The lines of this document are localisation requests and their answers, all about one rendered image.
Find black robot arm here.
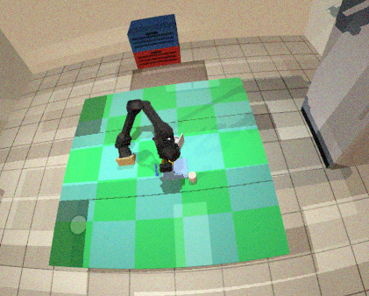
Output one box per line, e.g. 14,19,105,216
115,99,181,162

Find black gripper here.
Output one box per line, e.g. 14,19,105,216
157,151,173,173

